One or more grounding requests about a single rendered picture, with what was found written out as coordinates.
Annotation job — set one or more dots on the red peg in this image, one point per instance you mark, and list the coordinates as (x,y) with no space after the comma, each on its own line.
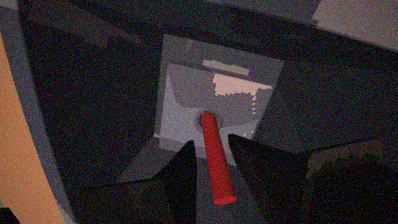
(221,183)

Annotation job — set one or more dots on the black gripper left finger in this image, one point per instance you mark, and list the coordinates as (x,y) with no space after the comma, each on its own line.
(170,196)

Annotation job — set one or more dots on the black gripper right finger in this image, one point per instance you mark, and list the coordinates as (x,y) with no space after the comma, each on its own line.
(282,183)

